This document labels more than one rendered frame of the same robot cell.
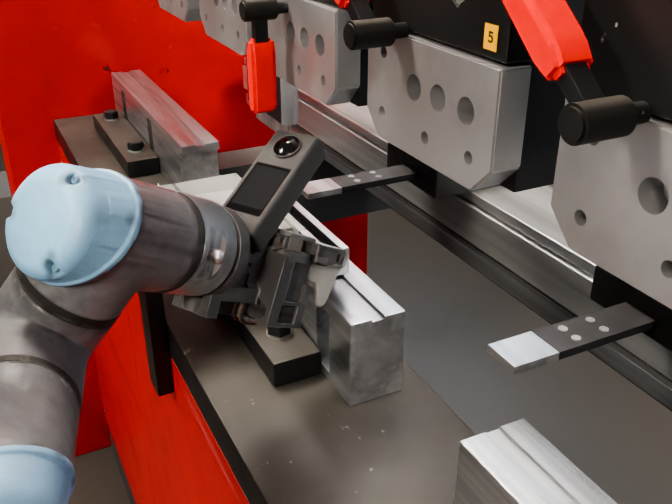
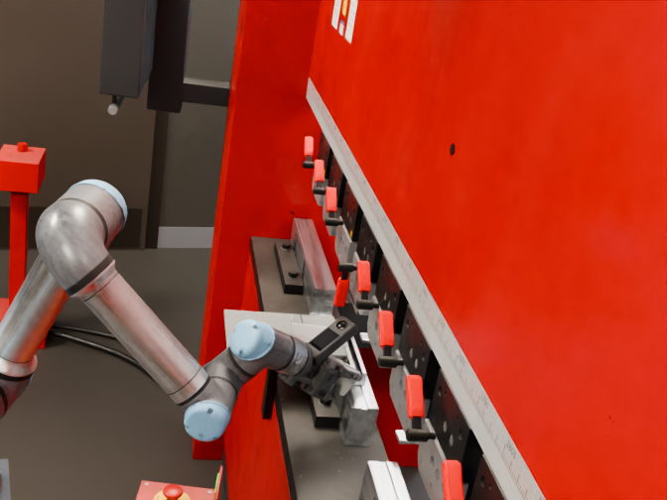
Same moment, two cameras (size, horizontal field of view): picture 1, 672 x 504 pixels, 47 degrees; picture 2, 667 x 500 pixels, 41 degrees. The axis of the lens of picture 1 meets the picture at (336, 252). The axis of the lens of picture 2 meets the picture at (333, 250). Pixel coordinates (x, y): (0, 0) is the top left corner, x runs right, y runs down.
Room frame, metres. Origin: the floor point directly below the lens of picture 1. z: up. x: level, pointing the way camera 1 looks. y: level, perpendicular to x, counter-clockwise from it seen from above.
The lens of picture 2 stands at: (-0.94, -0.30, 1.95)
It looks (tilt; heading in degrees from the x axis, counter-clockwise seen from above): 22 degrees down; 14
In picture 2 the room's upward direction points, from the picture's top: 10 degrees clockwise
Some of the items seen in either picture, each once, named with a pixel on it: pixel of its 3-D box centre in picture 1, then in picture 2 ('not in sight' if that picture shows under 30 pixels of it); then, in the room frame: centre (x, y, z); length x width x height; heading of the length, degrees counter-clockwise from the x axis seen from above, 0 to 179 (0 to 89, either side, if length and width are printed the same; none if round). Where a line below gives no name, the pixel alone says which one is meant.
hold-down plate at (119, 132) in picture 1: (124, 141); (288, 267); (1.35, 0.39, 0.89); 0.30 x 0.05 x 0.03; 26
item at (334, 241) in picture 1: (296, 226); (350, 354); (0.78, 0.04, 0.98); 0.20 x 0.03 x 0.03; 26
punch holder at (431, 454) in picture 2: not in sight; (467, 447); (0.14, -0.27, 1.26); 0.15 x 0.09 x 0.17; 26
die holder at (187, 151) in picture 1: (160, 127); (311, 265); (1.33, 0.32, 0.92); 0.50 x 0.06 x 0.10; 26
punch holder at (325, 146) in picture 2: not in sight; (334, 170); (1.21, 0.26, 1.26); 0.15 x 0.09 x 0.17; 26
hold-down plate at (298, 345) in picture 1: (246, 301); (318, 384); (0.77, 0.11, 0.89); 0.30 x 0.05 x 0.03; 26
